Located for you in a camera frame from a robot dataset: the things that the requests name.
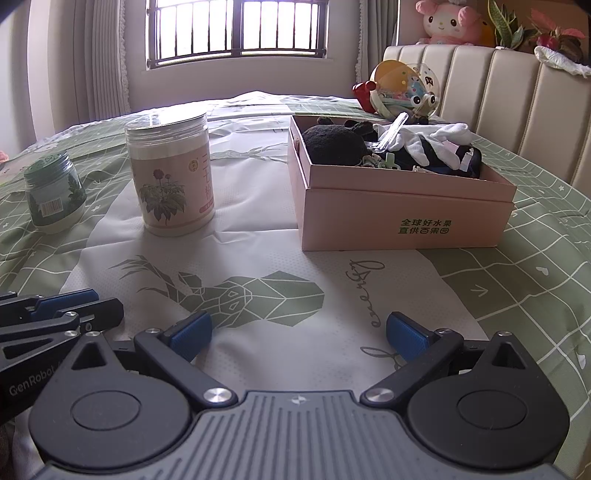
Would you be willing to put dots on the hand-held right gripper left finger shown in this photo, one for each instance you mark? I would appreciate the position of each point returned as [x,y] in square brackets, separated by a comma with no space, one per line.
[191,331]

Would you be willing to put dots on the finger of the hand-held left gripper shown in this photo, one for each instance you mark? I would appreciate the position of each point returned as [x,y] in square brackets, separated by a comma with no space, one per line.
[64,299]
[99,314]

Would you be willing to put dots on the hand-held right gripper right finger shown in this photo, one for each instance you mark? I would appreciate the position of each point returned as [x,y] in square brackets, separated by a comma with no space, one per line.
[406,336]

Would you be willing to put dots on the pink cardboard box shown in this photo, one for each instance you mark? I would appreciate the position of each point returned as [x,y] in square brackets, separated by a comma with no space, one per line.
[392,207]

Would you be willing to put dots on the black cloth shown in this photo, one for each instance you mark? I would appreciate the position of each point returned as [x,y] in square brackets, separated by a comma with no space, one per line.
[468,159]

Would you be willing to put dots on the white fabric gloves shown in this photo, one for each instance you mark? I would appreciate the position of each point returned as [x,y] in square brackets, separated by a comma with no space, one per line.
[429,138]

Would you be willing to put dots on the black plush toy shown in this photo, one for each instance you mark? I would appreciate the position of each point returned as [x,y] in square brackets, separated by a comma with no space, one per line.
[330,143]

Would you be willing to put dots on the green patterned bedsheet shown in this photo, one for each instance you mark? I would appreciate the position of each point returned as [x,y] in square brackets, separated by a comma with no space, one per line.
[277,277]

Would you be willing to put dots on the small green jar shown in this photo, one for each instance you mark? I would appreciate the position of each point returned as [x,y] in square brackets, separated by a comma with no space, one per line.
[53,194]

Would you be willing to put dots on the large cream floral jar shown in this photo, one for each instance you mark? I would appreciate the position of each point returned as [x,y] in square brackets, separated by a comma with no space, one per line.
[171,184]

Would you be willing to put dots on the small green clip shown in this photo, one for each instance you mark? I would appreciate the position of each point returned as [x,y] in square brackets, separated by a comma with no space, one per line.
[388,161]

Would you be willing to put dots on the red toy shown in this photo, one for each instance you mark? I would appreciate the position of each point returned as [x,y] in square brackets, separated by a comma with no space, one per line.
[364,97]

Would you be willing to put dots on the grey curtain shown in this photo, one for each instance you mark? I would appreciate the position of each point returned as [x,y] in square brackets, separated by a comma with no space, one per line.
[87,55]
[374,41]

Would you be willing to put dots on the clear round cartoon bag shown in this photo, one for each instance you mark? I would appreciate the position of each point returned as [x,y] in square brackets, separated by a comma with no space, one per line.
[397,87]

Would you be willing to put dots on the beige padded headboard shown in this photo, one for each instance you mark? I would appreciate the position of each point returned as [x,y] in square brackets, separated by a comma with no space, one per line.
[508,92]

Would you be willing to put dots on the barred window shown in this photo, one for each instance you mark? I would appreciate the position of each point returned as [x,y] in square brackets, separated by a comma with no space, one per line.
[238,27]

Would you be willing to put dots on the pink plush toy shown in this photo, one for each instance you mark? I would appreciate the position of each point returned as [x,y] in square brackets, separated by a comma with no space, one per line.
[445,23]

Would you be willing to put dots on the white crumpled cloth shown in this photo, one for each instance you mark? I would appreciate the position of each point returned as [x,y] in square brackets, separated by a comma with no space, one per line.
[561,60]

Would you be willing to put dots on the potted snake plant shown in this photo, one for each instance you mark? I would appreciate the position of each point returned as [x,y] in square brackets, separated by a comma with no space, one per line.
[505,25]

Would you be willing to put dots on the red leafed plant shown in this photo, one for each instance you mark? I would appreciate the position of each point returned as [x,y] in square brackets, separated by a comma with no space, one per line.
[556,34]

